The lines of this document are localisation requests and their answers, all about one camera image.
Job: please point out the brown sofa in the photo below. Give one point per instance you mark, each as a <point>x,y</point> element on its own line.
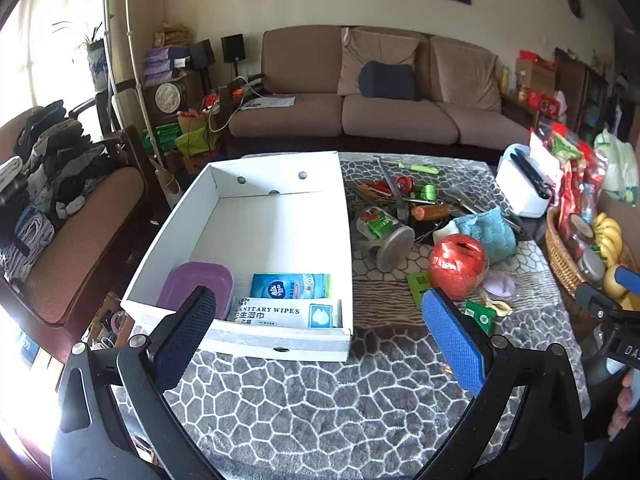
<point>300,115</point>

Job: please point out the blue knitted mitt white cuff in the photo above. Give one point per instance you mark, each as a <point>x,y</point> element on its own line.
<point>492,232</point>

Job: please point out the small green packet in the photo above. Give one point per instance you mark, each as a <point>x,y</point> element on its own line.
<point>480,316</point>

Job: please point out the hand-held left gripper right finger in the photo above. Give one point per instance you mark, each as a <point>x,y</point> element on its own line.
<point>452,340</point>

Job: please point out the green shopping bag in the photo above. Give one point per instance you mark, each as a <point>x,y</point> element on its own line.
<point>195,141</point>

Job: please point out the white plastic box appliance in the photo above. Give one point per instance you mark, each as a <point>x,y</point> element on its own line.
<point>520,185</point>

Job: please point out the person's right hand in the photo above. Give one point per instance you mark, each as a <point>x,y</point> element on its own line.
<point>625,402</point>

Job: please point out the wrinkled beige back cushion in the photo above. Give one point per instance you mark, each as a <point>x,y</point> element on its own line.
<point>380,45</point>

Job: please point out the potted plant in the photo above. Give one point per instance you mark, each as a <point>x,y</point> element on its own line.
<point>95,55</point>

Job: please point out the purple soap dish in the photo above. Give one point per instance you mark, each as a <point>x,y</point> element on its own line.
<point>499,285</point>

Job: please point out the wicker basket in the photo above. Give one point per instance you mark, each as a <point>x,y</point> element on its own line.
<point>562,255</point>

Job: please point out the white standing pole rack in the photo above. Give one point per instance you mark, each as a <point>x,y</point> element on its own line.
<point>127,35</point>

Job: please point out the black speaker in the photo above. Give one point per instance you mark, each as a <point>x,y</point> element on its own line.
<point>202,54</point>
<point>233,47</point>

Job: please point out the dark blue pillow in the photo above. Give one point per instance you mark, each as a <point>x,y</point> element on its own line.
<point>387,80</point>

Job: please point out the wooden armchair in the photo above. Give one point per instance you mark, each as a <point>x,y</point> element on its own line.
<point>85,240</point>

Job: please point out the pale yellow clothes peg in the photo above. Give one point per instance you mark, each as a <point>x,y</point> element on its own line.
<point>497,306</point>

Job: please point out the red metal tool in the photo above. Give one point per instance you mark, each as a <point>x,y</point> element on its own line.
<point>401,183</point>

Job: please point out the round wall clock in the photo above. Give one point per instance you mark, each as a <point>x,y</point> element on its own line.
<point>576,5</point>

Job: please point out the smooth beige back cushion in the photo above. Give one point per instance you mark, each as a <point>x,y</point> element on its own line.
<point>465,75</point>

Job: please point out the white wet wipes packet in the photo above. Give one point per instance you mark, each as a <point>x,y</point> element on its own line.
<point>280,312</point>

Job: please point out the blue wet wipes packet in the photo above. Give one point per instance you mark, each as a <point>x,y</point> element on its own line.
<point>290,286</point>

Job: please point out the papers on sofa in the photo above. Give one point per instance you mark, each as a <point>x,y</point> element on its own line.
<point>267,102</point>

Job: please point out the large green packet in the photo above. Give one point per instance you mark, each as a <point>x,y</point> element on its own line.
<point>417,285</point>

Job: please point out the purple plastic lid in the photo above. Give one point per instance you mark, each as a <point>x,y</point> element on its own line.
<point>195,280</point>

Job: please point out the white cardboard box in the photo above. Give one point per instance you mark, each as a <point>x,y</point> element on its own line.
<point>280,230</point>

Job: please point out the red snack packets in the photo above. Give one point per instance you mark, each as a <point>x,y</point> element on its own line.
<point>570,180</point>

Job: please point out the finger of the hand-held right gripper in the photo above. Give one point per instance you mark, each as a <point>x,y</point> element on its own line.
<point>629,277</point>
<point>597,300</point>

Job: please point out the green pen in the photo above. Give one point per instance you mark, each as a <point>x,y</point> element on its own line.
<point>417,166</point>

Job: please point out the green plastic spool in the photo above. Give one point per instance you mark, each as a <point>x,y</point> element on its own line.
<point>425,192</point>

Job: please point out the pile of folded clothes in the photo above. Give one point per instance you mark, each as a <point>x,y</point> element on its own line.
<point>50,160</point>

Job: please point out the round biscuit tin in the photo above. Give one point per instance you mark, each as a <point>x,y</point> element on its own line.
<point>170,97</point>

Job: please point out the bunch of bananas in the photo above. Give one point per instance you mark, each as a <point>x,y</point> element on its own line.
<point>609,237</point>

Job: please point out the purple tissue packs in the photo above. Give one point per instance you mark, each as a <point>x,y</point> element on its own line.
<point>162,62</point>

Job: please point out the red twine ball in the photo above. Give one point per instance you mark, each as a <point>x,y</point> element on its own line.
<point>457,265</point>

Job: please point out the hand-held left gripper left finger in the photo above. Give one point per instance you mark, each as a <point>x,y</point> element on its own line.
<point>185,340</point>

